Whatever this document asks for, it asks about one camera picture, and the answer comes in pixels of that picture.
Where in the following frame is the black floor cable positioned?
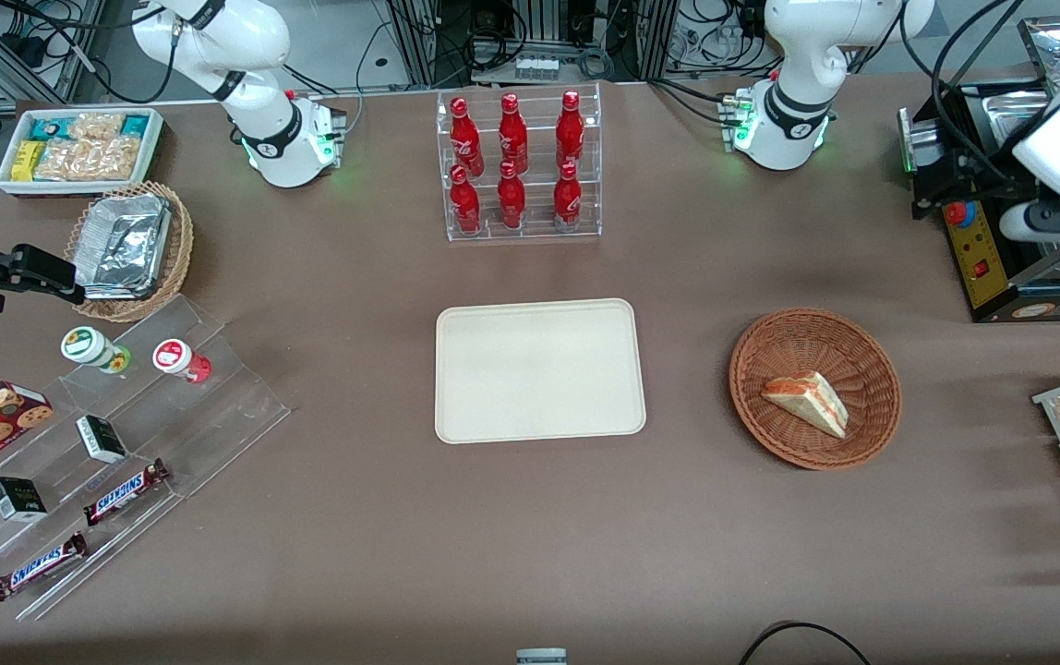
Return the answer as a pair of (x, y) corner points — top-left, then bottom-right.
(738, 621), (873, 665)

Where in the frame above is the small black box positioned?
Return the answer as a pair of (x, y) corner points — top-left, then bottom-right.
(0, 477), (48, 523)
(76, 415), (127, 465)

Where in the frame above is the beige plastic tray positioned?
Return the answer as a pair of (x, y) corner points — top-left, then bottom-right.
(435, 297), (647, 445)

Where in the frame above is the aluminium foil container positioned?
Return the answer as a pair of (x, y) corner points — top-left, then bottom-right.
(75, 193), (172, 299)

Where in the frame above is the green lid cup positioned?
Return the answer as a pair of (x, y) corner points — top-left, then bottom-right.
(61, 326), (132, 375)

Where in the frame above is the white snack bin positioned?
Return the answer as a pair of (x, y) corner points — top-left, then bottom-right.
(0, 107), (164, 198)

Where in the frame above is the clear acrylic bottle rack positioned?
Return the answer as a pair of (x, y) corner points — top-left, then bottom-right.
(436, 81), (603, 243)

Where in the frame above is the light wicker basket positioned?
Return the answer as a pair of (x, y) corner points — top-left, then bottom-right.
(64, 181), (195, 323)

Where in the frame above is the black food warmer machine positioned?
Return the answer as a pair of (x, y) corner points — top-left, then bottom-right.
(897, 17), (1060, 324)

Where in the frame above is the clear acrylic stepped stand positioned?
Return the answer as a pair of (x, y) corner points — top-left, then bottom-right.
(0, 294), (292, 622)

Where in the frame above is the clear cracker bag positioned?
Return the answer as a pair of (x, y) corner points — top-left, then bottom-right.
(35, 137), (141, 182)
(68, 112), (125, 141)

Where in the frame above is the steel pan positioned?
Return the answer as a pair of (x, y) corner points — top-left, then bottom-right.
(971, 88), (1060, 153)

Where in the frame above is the snickers bar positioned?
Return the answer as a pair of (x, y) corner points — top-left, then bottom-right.
(83, 459), (171, 527)
(0, 532), (88, 602)

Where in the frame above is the brown wicker basket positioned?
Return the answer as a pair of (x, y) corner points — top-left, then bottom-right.
(729, 308), (903, 471)

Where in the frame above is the red cola bottle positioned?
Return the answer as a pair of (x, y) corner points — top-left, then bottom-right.
(450, 164), (482, 234)
(553, 162), (583, 230)
(499, 92), (529, 174)
(556, 90), (585, 169)
(450, 96), (485, 176)
(497, 161), (527, 230)

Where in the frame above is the triangular sandwich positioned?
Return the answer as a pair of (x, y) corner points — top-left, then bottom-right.
(761, 370), (850, 440)

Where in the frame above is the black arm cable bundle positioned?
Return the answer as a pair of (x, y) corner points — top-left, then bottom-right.
(899, 0), (1060, 200)

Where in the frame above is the red lid cup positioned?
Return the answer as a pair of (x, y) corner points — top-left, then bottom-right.
(152, 339), (212, 385)

